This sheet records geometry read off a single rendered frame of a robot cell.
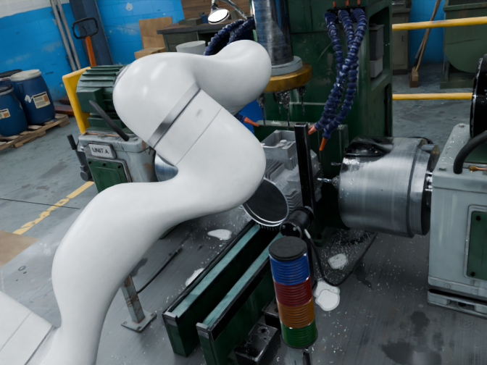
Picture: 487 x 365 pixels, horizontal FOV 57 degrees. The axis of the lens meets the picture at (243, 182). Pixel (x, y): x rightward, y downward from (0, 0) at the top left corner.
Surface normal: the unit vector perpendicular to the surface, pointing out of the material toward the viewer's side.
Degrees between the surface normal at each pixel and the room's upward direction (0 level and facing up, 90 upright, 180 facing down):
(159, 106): 74
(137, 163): 89
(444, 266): 89
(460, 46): 86
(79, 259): 60
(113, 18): 90
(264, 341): 0
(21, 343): 49
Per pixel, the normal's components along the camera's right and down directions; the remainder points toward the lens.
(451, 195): -0.52, 0.45
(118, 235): 0.18, 0.18
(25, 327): 0.64, -0.68
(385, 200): -0.54, 0.25
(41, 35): 0.89, 0.07
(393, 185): -0.52, -0.07
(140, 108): -0.25, 0.40
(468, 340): -0.15, -0.88
